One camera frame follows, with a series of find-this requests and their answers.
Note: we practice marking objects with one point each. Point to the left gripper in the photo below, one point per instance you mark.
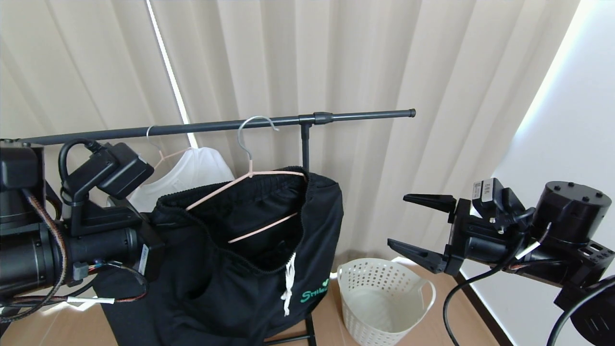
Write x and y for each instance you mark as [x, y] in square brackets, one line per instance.
[105, 250]

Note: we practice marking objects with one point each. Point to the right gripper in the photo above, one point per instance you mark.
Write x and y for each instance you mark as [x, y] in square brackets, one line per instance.
[490, 247]

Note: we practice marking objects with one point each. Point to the pink clothes hanger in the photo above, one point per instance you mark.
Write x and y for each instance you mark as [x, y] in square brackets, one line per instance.
[250, 163]
[161, 156]

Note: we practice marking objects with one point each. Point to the black garment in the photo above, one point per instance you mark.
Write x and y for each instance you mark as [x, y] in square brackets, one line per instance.
[216, 298]

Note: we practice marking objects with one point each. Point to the white printed t-shirt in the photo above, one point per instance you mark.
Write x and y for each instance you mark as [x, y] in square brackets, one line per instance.
[202, 168]

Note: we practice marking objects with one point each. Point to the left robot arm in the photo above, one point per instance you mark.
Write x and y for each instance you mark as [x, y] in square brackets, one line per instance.
[24, 259]

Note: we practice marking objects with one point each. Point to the white laundry basket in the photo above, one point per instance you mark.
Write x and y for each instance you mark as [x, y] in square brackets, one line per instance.
[384, 312]

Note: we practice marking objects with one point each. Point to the black clothes rack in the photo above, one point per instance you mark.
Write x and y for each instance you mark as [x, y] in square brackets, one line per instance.
[216, 126]

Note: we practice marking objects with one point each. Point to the beige curtain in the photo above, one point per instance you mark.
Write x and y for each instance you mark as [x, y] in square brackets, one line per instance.
[336, 57]

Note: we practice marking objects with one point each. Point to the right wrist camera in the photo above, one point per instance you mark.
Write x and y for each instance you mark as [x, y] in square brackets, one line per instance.
[499, 202]

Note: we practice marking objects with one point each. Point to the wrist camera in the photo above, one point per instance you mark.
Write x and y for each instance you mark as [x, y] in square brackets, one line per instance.
[499, 202]
[120, 168]

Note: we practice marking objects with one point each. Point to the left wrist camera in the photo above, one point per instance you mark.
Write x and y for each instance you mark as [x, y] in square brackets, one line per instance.
[120, 168]

